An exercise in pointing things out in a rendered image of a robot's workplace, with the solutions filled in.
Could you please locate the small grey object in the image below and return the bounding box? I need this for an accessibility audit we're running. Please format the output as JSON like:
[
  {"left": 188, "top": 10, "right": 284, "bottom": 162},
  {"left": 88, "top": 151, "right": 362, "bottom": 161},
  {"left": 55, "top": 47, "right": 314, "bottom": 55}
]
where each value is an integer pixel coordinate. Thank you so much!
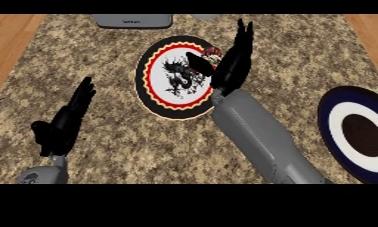
[{"left": 191, "top": 14, "right": 222, "bottom": 21}]

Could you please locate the grey flat appliance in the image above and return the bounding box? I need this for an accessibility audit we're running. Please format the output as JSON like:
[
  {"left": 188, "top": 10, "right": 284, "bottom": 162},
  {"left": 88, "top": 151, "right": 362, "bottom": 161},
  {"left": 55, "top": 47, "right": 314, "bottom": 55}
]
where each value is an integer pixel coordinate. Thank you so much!
[{"left": 91, "top": 14, "right": 175, "bottom": 29}]

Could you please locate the black red dragon plate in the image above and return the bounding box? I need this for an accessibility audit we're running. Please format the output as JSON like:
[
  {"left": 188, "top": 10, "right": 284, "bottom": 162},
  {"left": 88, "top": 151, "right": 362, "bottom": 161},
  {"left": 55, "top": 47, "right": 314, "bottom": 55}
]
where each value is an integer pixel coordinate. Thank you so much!
[{"left": 135, "top": 35, "right": 221, "bottom": 120}]

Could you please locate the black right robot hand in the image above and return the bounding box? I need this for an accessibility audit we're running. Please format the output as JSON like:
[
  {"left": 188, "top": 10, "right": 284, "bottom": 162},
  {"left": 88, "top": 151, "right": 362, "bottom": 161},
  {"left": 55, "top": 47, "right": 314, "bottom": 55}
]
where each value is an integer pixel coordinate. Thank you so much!
[{"left": 185, "top": 18, "right": 256, "bottom": 97}]

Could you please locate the red frosted cupcake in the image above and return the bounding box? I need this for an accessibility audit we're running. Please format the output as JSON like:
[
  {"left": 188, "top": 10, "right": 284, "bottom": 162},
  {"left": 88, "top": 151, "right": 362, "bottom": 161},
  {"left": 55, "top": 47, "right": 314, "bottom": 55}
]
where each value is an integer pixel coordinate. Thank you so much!
[{"left": 200, "top": 46, "right": 225, "bottom": 71}]

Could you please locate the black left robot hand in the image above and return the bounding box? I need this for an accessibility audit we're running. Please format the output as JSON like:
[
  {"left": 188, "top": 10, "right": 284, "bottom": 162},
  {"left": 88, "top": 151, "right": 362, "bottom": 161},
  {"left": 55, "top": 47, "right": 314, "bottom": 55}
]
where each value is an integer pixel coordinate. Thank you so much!
[{"left": 30, "top": 76, "right": 98, "bottom": 158}]

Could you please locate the navy white brown plate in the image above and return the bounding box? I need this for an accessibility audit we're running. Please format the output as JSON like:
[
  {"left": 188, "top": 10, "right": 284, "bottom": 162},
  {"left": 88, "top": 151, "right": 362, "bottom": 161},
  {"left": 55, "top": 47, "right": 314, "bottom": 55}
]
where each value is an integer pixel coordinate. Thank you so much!
[{"left": 317, "top": 85, "right": 378, "bottom": 185}]

